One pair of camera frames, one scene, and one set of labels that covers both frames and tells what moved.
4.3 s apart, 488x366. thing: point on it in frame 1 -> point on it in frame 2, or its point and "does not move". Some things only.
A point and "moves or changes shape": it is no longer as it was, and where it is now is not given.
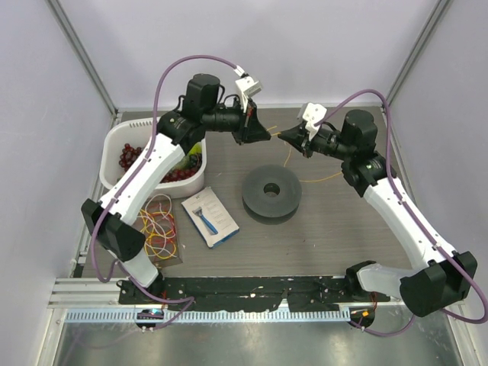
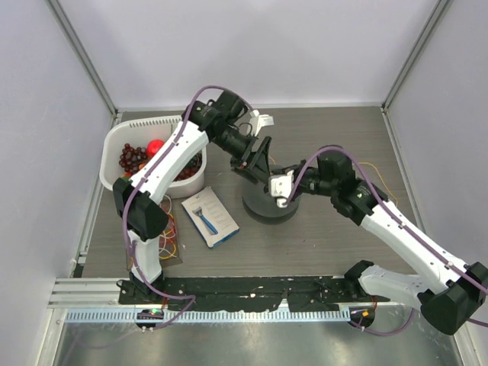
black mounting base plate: x=301 y=293 does not move
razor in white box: x=211 y=217 does not move
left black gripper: x=250 y=130 -> x=258 y=168
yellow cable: x=288 y=156 moves or changes shape
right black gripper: x=299 y=136 -> x=296 y=168
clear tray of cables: x=157 y=221 does not move
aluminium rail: x=86 y=293 does not move
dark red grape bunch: x=128 y=156 does not move
